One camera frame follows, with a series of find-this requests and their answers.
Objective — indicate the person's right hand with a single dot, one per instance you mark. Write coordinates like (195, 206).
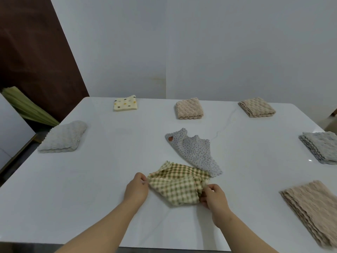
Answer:
(217, 205)

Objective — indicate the person's left hand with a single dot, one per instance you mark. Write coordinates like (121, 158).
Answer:
(135, 192)

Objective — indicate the green checked cloth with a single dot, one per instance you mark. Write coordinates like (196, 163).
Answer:
(176, 184)

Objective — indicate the grey floral cloth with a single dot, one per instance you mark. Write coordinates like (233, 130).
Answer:
(194, 152)

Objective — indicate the yellow polka dot cloth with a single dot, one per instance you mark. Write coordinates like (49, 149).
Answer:
(126, 104)

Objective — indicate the grey fluffy towel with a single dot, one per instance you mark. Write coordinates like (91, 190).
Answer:
(321, 147)
(63, 137)

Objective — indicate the beige textured towel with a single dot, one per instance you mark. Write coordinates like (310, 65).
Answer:
(256, 107)
(313, 208)
(189, 109)

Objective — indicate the person's left forearm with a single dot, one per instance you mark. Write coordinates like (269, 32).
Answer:
(100, 231)

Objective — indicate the person's right forearm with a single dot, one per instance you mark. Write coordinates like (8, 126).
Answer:
(244, 237)

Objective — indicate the white marble table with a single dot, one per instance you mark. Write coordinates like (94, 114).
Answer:
(105, 168)

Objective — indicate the green folded umbrella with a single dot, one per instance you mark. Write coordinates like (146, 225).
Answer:
(29, 106)

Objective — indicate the white cabinet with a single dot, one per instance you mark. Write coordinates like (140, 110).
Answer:
(11, 131)

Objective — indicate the brown wooden furniture piece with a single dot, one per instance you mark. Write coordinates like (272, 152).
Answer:
(333, 112)

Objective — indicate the dark brown wooden door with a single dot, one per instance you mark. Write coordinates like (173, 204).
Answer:
(34, 55)

